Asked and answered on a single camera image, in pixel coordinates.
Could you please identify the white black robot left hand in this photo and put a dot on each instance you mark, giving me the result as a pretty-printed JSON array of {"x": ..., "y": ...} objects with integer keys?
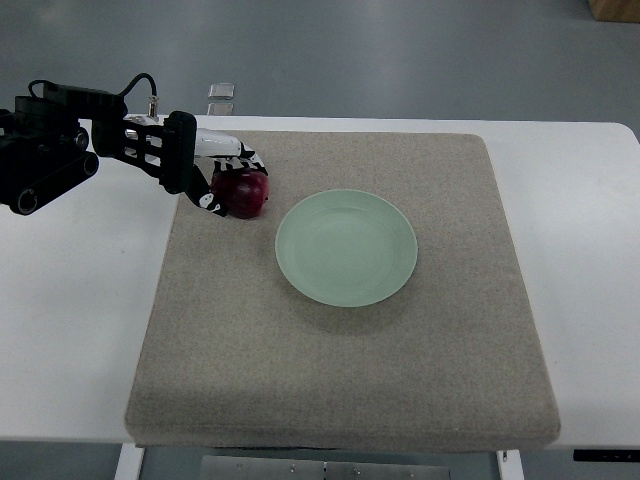
[{"x": 225, "y": 152}]

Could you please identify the red apple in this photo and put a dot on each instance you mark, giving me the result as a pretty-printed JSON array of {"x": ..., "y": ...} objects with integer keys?
[{"x": 243, "y": 192}]

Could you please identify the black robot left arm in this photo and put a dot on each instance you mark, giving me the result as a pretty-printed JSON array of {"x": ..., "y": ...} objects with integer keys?
[{"x": 52, "y": 142}]

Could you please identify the light green plate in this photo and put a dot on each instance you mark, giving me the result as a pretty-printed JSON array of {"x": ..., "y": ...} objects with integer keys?
[{"x": 346, "y": 248}]

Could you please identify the clear plastic floor piece near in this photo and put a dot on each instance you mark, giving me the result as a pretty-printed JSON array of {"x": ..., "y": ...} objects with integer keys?
[{"x": 220, "y": 109}]

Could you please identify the clear plastic floor piece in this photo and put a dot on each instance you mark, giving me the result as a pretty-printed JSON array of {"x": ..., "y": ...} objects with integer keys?
[
  {"x": 221, "y": 90},
  {"x": 220, "y": 109}
]

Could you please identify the clear plastic floor piece far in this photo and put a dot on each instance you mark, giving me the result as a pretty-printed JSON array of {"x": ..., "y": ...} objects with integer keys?
[{"x": 221, "y": 90}]

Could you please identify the beige fabric mat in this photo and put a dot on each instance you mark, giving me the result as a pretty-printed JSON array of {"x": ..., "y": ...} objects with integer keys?
[{"x": 235, "y": 356}]

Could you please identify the white table leg left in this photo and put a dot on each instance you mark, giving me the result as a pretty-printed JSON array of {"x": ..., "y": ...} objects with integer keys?
[{"x": 130, "y": 462}]

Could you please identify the white table leg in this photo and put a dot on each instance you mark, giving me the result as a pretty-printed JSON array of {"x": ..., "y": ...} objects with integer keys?
[
  {"x": 130, "y": 462},
  {"x": 510, "y": 465}
]

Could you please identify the cardboard box corner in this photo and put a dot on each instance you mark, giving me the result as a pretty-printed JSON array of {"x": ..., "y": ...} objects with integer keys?
[{"x": 624, "y": 11}]

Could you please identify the white table leg right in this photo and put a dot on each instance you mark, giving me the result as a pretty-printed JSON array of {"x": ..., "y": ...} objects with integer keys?
[{"x": 510, "y": 465}]

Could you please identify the black table control panel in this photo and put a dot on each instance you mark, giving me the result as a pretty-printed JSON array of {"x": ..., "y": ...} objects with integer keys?
[{"x": 606, "y": 455}]

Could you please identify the grey metal base plate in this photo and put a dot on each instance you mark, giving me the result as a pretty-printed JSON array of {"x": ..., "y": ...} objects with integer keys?
[{"x": 226, "y": 467}]

